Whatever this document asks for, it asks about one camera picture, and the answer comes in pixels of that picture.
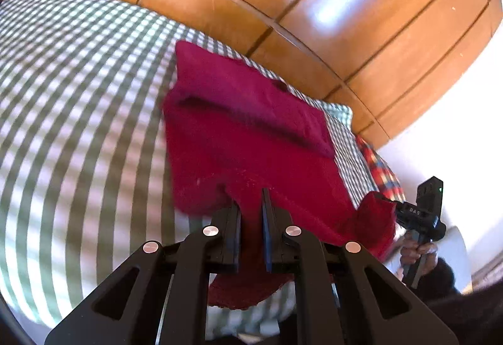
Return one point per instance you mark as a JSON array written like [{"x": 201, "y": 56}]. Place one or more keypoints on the wooden wardrobe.
[{"x": 314, "y": 7}]

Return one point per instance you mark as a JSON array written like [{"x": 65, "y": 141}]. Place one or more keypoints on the person's right hand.
[{"x": 416, "y": 250}]

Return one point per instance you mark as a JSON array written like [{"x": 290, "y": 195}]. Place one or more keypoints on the green checked bed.
[{"x": 86, "y": 113}]

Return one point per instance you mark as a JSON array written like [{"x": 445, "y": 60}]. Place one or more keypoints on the dark red garment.
[{"x": 243, "y": 140}]

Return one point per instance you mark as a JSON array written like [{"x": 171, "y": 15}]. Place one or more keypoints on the red blue plaid pillow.
[{"x": 379, "y": 168}]

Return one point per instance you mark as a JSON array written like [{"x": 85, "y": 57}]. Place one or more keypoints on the person's right forearm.
[{"x": 444, "y": 282}]

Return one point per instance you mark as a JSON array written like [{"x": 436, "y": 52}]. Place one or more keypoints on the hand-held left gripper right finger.
[{"x": 268, "y": 231}]

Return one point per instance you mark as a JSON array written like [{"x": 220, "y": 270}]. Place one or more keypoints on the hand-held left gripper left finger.
[{"x": 235, "y": 229}]

